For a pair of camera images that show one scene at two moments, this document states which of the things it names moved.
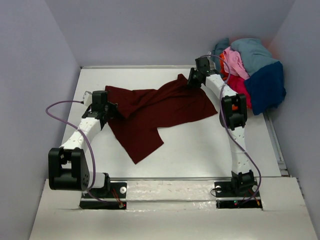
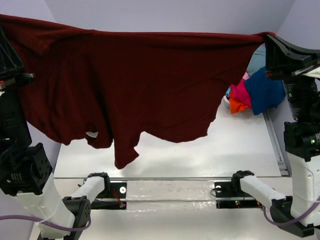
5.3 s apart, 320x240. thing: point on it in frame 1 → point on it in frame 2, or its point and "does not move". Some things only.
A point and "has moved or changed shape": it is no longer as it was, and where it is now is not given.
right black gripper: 190,81 → 285,59
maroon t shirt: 139,113 has moved or changed shape
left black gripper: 113,108 → 10,64
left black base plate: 117,189 does not move
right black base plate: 225,189 does not move
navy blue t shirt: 266,88 does not move
